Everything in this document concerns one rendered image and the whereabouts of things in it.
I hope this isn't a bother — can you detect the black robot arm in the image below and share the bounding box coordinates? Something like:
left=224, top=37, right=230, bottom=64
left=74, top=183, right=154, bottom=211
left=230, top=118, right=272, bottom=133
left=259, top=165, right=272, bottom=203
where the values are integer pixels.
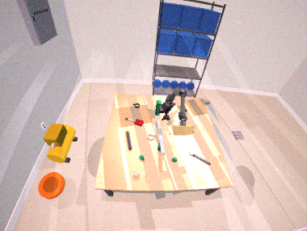
left=158, top=88, right=187, bottom=126

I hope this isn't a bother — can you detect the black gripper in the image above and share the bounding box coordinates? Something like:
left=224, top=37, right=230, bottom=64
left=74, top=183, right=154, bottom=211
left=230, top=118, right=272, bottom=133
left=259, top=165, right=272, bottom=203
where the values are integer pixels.
left=162, top=109, right=171, bottom=120

